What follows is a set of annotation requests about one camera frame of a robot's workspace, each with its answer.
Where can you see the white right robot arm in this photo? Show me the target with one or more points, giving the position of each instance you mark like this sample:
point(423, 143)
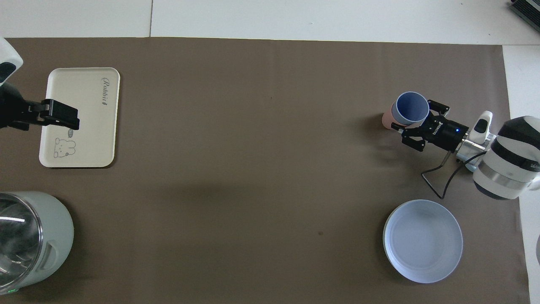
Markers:
point(506, 169)

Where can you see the pink plastic cup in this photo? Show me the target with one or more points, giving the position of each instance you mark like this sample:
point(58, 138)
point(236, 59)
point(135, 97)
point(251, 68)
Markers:
point(387, 120)

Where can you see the brown table mat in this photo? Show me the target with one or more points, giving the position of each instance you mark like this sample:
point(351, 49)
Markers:
point(253, 147)

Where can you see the light blue bowl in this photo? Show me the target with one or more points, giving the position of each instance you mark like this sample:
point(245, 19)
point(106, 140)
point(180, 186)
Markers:
point(468, 166)

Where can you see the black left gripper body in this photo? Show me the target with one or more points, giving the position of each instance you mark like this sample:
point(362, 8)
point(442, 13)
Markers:
point(10, 109)

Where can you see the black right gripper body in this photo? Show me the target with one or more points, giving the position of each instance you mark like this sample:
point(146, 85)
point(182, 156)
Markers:
point(445, 133)

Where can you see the glass pot lid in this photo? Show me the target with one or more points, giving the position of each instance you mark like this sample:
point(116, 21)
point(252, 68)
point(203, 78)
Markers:
point(19, 240)

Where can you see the blue plastic cup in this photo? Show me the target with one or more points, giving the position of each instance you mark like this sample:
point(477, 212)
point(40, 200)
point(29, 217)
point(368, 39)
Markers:
point(411, 107)

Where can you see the pale green cooking pot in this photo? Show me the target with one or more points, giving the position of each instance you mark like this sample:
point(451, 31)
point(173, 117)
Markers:
point(57, 228)

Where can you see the dark grey ribbed device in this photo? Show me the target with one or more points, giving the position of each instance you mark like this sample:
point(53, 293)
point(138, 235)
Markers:
point(527, 8)

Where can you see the cream tray with rabbit print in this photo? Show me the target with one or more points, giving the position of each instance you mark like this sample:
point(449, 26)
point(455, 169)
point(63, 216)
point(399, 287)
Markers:
point(90, 135)

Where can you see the blue-grey plate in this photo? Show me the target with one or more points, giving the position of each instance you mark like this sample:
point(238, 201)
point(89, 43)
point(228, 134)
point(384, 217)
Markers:
point(422, 240)

